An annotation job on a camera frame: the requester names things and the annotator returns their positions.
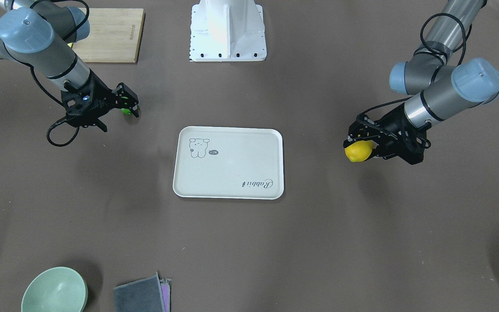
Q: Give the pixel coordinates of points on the wooden cutting board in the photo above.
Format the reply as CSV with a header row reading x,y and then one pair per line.
x,y
114,37

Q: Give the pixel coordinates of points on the purple cloth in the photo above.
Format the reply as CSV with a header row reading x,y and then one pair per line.
x,y
166,293

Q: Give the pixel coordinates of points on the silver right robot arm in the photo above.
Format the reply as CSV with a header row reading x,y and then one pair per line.
x,y
36,34

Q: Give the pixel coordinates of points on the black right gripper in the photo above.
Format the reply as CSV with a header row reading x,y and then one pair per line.
x,y
102,94

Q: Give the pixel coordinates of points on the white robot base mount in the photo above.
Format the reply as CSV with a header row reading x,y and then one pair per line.
x,y
227,31

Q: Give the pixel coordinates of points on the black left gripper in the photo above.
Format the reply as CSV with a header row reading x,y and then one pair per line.
x,y
389,124

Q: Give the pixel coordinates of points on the grey folded cloth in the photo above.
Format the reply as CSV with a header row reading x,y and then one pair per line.
x,y
143,295

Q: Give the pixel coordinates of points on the yellow lemon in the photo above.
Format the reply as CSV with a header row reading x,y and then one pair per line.
x,y
359,151

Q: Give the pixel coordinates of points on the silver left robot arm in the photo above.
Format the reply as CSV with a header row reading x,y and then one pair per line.
x,y
436,90

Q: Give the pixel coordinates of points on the white rabbit tray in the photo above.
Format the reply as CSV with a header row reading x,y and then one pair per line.
x,y
230,163

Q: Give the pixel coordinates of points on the mint green bowl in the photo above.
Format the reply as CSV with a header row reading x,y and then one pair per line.
x,y
58,289

